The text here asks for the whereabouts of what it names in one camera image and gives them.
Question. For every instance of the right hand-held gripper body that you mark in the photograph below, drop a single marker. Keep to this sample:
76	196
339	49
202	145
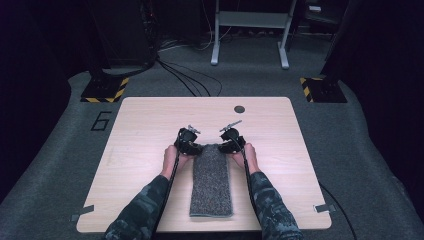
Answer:
233	136

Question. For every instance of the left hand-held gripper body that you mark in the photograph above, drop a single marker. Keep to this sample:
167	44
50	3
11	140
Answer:
186	138

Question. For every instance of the grey cloth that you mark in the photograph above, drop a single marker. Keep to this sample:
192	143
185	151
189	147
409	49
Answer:
211	181

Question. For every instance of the person's left hand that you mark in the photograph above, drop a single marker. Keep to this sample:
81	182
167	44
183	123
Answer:
170	160

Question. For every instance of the person's right hand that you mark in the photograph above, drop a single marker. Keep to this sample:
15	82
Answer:
251	158

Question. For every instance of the dark round table grommet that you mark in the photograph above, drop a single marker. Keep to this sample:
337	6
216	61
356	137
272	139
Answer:
239	109

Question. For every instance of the black striped stand base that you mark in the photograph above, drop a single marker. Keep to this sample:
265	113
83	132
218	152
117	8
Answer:
103	90
325	90

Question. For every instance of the grey tape piece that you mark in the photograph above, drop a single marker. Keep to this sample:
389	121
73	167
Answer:
82	211
325	208

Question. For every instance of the white metal stand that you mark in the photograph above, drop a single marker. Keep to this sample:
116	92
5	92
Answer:
253	19

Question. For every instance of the dark cabinet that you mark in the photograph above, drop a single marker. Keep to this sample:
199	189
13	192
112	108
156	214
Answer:
123	30

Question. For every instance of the small white box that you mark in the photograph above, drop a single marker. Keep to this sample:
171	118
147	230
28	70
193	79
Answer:
314	8

